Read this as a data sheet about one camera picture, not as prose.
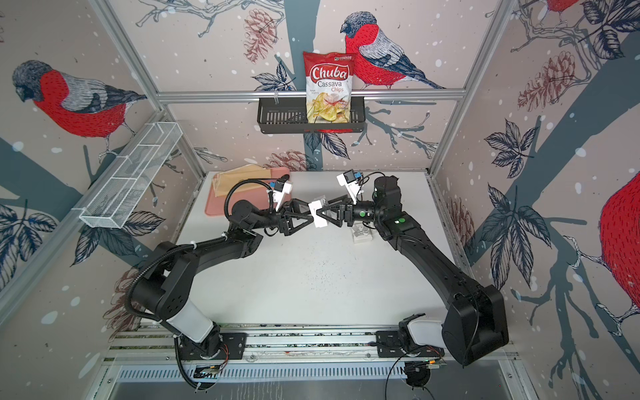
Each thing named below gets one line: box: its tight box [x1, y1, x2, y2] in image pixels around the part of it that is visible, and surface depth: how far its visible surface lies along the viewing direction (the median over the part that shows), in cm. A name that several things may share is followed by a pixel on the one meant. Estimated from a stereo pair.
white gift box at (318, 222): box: [308, 200, 328, 228], surface depth 67 cm
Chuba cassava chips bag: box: [303, 51, 357, 124], surface depth 87 cm
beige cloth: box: [211, 164, 272, 198], surface depth 123 cm
